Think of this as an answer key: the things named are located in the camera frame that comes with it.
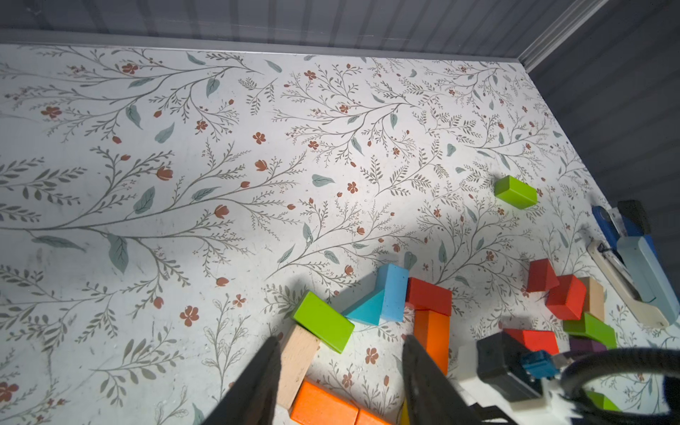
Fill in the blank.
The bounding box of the green block bottom pair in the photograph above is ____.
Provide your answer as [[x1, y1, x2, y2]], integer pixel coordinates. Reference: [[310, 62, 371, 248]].
[[585, 391, 621, 412]]

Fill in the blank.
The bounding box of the light blue block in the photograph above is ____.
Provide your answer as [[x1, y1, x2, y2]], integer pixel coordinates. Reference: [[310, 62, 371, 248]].
[[375, 264, 409, 322]]

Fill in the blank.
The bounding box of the red block low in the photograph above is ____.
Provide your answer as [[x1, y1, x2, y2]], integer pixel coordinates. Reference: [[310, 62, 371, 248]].
[[503, 329, 560, 355]]

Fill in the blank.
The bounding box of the orange block low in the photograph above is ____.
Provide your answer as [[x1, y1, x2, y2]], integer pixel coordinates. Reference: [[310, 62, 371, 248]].
[[355, 409, 391, 425]]

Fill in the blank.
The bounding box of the beige wooden block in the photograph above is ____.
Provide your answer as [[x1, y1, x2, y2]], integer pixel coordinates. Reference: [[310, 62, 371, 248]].
[[276, 324, 321, 409]]

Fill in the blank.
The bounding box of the teal triangle block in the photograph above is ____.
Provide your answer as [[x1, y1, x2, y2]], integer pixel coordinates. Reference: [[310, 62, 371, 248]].
[[342, 290, 384, 326]]

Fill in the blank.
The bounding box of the red triangle block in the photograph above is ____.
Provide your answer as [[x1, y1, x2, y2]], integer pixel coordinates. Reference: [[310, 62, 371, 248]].
[[526, 259, 560, 293]]

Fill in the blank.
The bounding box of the beige block right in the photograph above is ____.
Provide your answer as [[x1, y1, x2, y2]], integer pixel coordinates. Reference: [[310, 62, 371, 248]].
[[580, 276, 606, 322]]

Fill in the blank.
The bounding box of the purple small block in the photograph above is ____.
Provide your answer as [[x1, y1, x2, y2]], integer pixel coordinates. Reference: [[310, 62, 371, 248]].
[[569, 336, 607, 352]]

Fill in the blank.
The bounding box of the orange block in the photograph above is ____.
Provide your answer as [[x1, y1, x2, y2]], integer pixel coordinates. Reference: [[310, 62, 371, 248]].
[[290, 381, 359, 425], [414, 310, 450, 375]]

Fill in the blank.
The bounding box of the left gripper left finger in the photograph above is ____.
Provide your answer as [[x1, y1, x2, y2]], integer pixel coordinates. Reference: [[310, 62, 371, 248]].
[[203, 336, 282, 425]]

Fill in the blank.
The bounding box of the blue stapler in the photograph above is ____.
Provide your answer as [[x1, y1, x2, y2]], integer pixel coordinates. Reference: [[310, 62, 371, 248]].
[[591, 199, 658, 256]]

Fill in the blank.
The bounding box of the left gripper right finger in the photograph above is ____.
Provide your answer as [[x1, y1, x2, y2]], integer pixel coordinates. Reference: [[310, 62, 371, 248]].
[[402, 335, 470, 424]]

